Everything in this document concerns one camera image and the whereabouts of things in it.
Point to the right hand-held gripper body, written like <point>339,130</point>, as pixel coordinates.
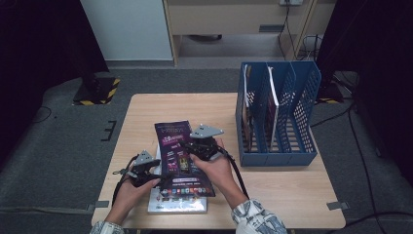
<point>206,146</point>

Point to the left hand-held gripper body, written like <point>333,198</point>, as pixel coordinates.
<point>142,170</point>

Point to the white book with picture grid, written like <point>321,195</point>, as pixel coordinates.
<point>177,204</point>

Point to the black book with red print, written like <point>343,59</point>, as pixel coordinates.
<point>246,87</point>

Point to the blue file rack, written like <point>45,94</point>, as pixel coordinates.
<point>292,159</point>

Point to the person's right hand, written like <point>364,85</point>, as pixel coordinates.
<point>216,172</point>

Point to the person's left hand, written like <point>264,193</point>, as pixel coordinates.
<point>131,198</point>

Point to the grey tape piece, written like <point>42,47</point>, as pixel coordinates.
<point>99,204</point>
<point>337,205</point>

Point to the black stand base striped edge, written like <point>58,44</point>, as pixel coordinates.
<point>97,91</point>
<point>331,96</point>

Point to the dark object under desk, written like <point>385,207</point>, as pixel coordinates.
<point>204,38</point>

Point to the white cabinet panel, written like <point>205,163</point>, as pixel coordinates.
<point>126,29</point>

